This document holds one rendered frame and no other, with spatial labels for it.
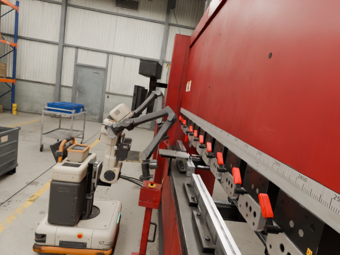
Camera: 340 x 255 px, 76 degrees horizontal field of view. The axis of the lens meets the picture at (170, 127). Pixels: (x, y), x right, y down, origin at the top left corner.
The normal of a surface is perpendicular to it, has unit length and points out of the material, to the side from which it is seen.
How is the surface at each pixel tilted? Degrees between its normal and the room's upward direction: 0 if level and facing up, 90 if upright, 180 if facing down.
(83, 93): 90
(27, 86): 90
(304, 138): 90
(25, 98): 90
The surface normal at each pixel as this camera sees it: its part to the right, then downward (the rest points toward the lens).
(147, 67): -0.11, 0.13
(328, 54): -0.99, -0.14
